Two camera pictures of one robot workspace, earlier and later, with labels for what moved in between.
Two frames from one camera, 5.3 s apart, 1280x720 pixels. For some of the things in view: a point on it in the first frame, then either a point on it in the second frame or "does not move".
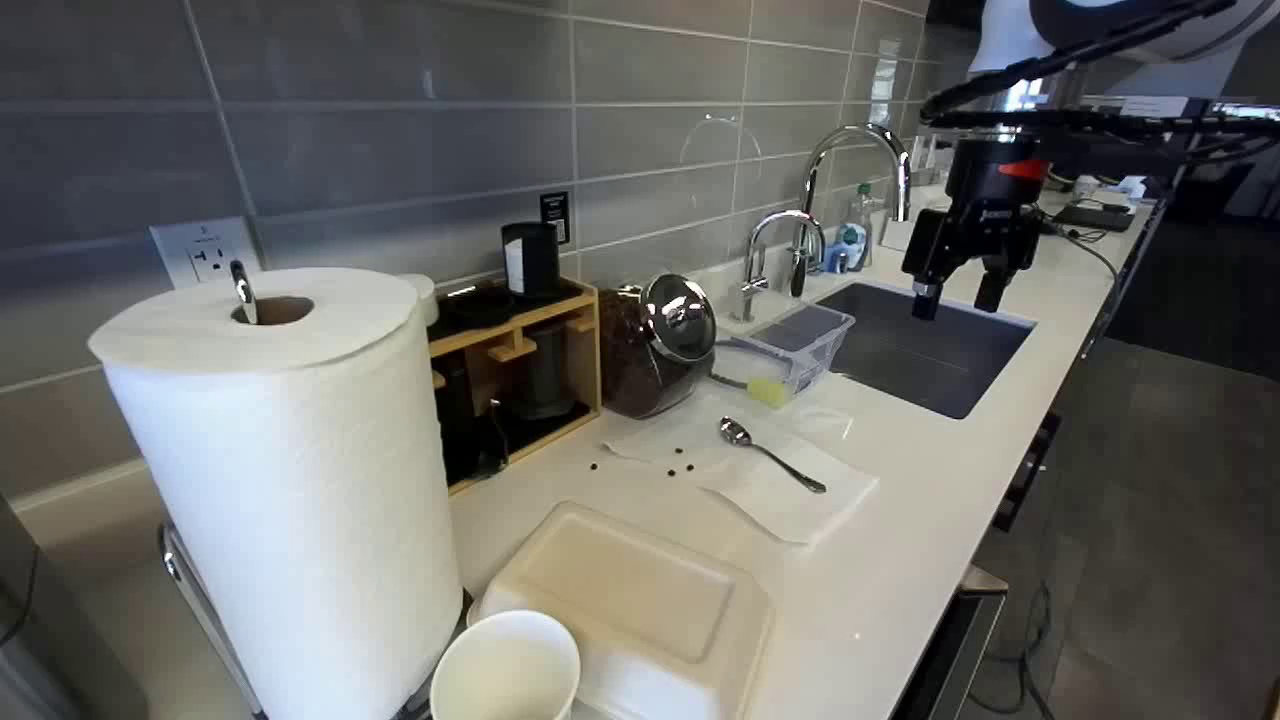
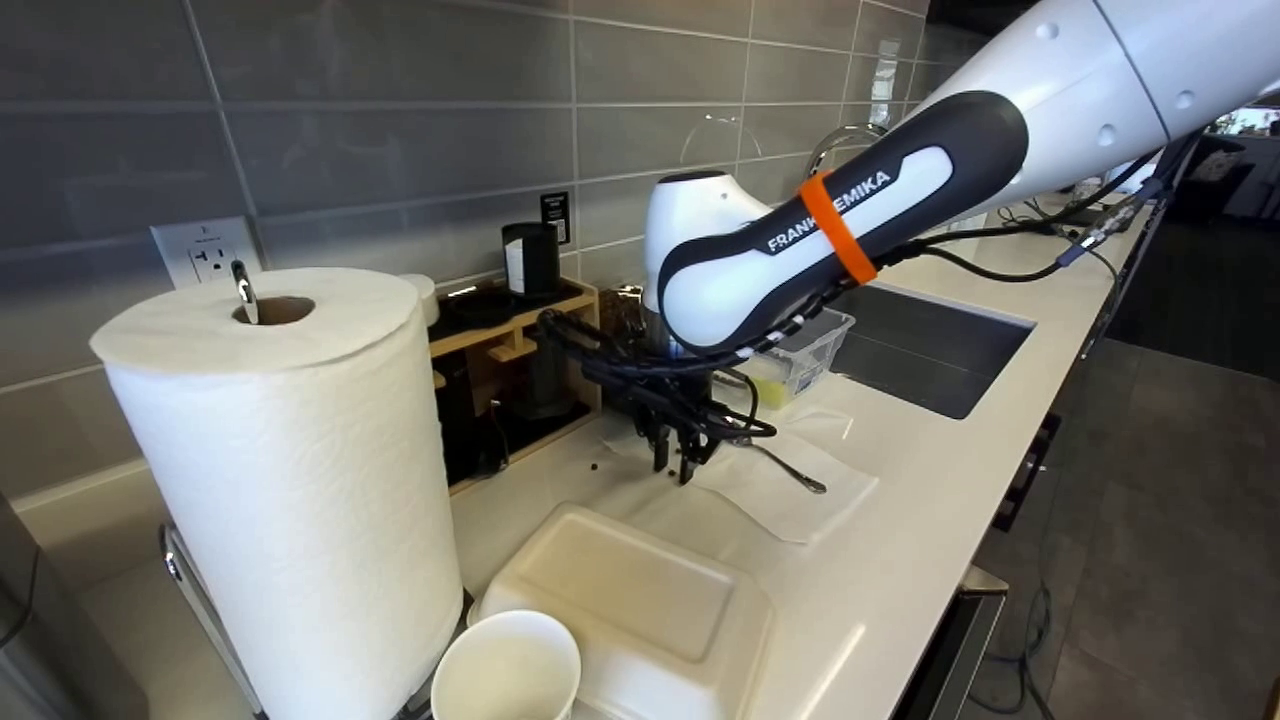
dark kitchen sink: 946,362 does not move
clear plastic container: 783,358 does not move
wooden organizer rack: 516,371 does not move
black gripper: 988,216 -> 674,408
